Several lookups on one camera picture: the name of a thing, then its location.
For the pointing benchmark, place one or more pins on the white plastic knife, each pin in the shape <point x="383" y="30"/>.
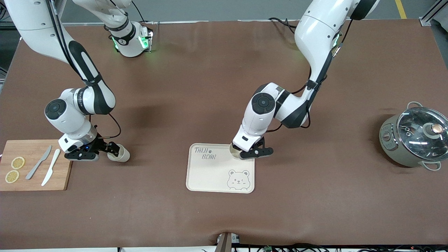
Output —
<point x="51" y="167"/>

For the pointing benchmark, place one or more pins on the lemon slice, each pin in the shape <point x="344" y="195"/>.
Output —
<point x="12" y="176"/>
<point x="18" y="162"/>

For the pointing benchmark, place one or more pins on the brown table mat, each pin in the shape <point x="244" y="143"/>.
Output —
<point x="196" y="87"/>

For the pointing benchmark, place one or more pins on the white IKEA cup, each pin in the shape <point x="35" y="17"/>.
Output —
<point x="123" y="155"/>
<point x="235" y="149"/>

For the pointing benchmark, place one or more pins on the aluminium frame profile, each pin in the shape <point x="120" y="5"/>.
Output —
<point x="434" y="12"/>

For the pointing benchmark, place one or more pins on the sage green electric pot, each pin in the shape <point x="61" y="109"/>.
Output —
<point x="388" y="140"/>

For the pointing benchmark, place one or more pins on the grey plastic knife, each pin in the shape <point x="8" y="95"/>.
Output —
<point x="37" y="163"/>

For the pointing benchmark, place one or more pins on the metal table edge bracket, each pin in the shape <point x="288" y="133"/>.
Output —
<point x="224" y="243"/>

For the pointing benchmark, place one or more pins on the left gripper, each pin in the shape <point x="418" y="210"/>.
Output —
<point x="235" y="146"/>

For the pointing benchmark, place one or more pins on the wooden cutting board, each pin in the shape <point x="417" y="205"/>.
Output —
<point x="35" y="182"/>

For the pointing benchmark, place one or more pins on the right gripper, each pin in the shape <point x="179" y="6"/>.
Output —
<point x="99" y="144"/>

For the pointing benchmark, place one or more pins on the white tray with bear print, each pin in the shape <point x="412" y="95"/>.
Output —
<point x="217" y="171"/>

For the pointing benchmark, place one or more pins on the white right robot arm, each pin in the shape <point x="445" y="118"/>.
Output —
<point x="70" y="119"/>

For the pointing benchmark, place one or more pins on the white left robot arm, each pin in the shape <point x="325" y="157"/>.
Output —
<point x="315" y="31"/>

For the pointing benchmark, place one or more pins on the glass pot lid with knob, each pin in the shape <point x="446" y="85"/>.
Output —
<point x="416" y="133"/>

